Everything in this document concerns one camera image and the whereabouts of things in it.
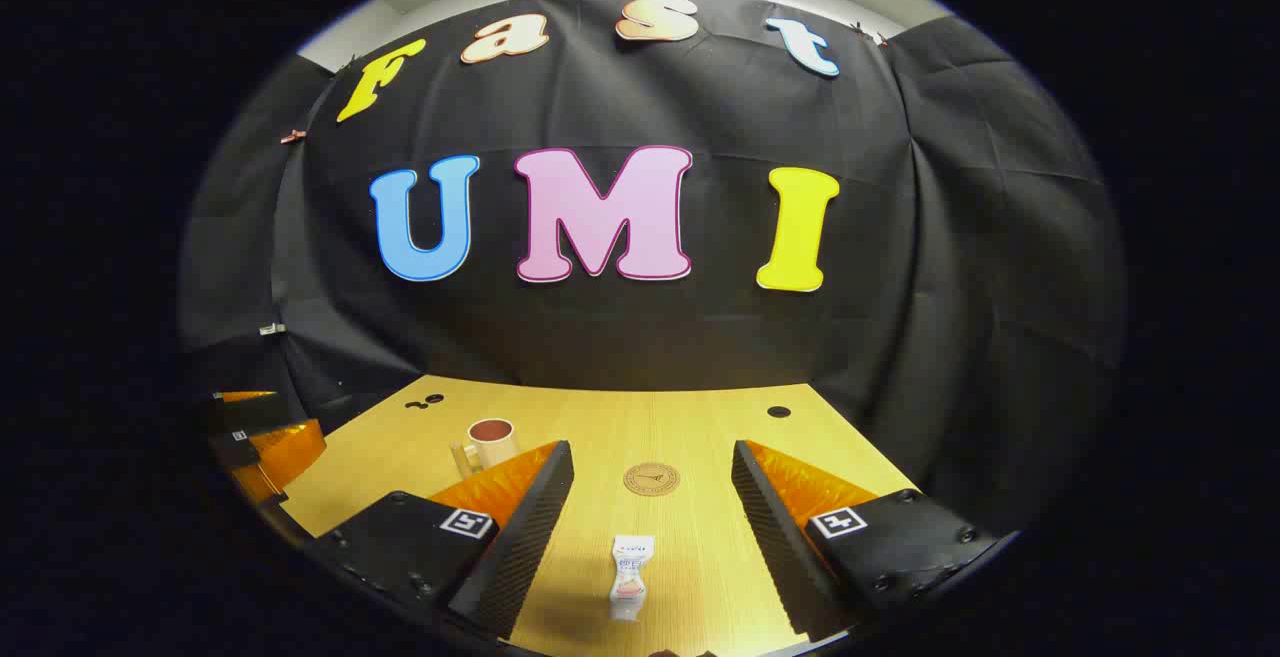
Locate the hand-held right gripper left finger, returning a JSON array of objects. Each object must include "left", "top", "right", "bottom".
[{"left": 305, "top": 440, "right": 576, "bottom": 641}]

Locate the black backdrop cloth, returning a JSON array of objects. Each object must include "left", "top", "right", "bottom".
[{"left": 178, "top": 0, "right": 1129, "bottom": 538}]

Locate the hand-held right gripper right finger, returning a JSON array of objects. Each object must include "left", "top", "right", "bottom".
[{"left": 731, "top": 440, "right": 1001, "bottom": 643}]

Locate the wooden desktop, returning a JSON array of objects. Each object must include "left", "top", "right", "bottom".
[{"left": 280, "top": 374, "right": 921, "bottom": 657}]

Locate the beige cup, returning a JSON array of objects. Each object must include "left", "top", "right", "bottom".
[{"left": 450, "top": 418, "right": 521, "bottom": 481}]

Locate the white toothpaste tube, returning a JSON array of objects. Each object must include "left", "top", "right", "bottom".
[{"left": 609, "top": 535, "right": 656, "bottom": 623}]

